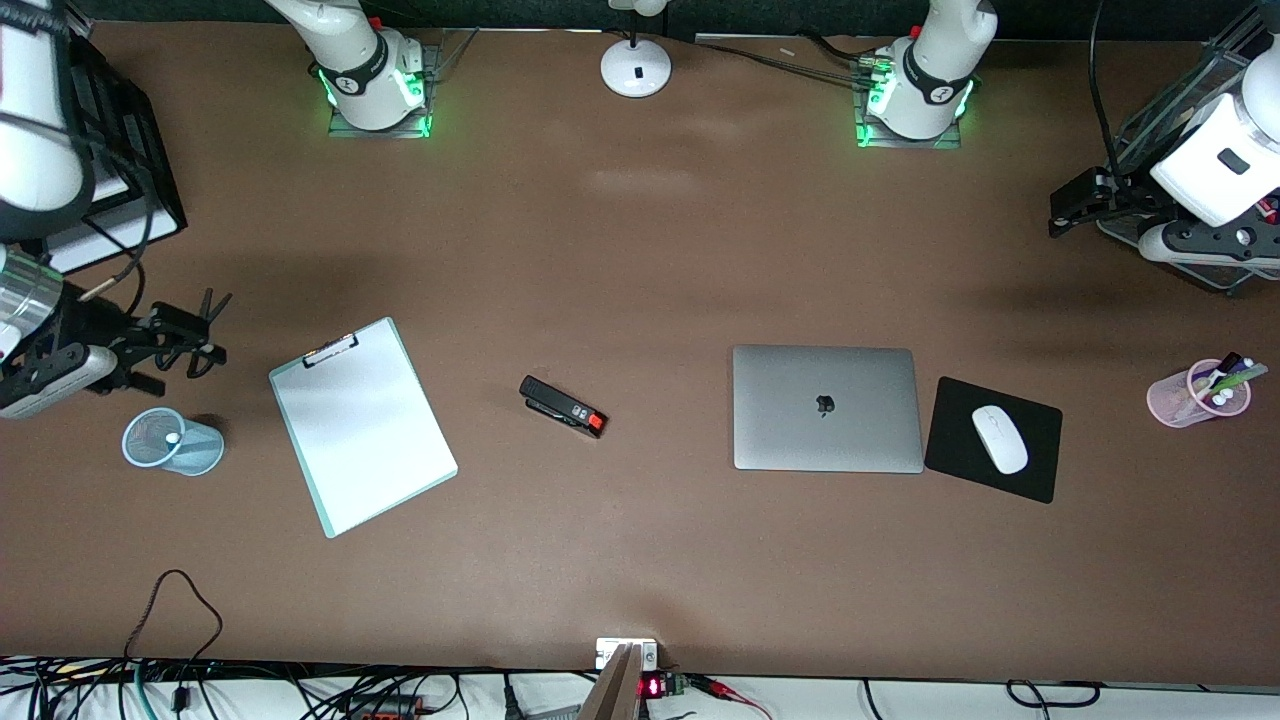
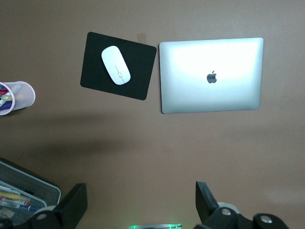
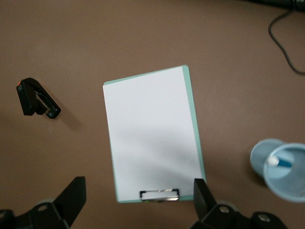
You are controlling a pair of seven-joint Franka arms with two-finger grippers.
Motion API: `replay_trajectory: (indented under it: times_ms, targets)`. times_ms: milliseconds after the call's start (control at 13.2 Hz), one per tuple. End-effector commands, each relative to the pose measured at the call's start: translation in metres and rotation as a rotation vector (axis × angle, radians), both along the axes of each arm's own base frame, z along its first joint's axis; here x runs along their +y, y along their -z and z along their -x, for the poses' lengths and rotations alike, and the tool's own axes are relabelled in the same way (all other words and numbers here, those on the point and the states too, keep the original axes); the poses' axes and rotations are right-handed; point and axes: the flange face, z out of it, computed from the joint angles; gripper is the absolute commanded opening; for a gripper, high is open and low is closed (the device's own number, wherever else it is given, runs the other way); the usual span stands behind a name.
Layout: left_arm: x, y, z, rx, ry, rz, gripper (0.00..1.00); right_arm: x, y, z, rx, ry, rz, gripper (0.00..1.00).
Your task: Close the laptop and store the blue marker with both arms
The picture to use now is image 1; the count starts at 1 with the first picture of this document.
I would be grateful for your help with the white paper stack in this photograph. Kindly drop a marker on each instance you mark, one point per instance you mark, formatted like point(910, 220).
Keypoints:
point(110, 240)

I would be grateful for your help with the small white box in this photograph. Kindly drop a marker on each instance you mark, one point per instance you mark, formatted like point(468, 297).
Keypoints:
point(605, 652)

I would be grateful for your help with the grey orange usb hub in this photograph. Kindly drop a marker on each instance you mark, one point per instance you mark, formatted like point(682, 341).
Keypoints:
point(385, 707)

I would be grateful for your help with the red capped white marker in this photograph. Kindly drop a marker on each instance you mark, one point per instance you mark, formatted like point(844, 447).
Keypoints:
point(1270, 208)

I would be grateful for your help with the white round lamp base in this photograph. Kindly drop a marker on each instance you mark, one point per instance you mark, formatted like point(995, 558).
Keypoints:
point(636, 70)

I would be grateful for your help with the black stacked document tray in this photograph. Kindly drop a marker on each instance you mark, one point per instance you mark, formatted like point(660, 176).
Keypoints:
point(130, 120)

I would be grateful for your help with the purple green marker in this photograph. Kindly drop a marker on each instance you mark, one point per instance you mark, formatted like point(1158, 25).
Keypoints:
point(1250, 373)

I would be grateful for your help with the white paper sheet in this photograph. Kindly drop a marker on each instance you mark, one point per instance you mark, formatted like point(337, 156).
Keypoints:
point(360, 430)

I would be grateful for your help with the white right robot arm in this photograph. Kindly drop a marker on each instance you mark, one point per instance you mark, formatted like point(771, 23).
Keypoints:
point(370, 70)

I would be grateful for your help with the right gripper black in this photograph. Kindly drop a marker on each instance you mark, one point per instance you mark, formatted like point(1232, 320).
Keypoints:
point(88, 318)

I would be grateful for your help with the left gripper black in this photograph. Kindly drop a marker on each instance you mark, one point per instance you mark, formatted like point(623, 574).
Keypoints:
point(1120, 195)

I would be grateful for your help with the silver laptop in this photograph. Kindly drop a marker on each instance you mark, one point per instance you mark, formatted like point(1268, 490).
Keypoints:
point(825, 410)

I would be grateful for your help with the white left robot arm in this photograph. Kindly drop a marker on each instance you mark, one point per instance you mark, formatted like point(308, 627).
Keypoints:
point(940, 70)

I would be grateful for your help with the grey metal post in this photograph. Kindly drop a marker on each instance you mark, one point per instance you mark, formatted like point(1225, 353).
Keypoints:
point(615, 690)

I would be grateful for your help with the black capped marker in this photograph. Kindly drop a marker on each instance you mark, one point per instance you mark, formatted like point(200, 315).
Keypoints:
point(1225, 368)

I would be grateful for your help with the light blue mesh pen cup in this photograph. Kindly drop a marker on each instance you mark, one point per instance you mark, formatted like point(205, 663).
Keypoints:
point(195, 450)

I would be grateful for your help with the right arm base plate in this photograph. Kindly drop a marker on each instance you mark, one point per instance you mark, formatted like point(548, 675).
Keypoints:
point(435, 60)

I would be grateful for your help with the black stapler with orange end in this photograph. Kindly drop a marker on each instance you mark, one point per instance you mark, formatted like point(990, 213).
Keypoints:
point(560, 405)

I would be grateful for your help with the white computer mouse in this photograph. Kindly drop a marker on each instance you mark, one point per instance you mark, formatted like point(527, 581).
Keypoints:
point(1000, 440)

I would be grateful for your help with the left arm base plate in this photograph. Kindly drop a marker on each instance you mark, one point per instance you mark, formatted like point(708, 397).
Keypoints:
point(862, 135)

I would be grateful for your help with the pink translucent cup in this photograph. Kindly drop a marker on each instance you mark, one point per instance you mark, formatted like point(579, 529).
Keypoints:
point(1170, 400)

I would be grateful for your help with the green clipboard with metal clip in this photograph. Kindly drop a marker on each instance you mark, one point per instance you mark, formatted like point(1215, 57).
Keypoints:
point(325, 515)

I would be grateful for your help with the red led display board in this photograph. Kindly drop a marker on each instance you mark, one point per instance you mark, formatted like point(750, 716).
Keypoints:
point(662, 687)

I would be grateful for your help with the black blue scissors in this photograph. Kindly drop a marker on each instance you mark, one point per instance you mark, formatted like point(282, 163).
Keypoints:
point(218, 305)

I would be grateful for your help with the black mouse pad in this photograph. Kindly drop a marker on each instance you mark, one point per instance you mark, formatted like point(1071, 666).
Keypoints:
point(950, 440)

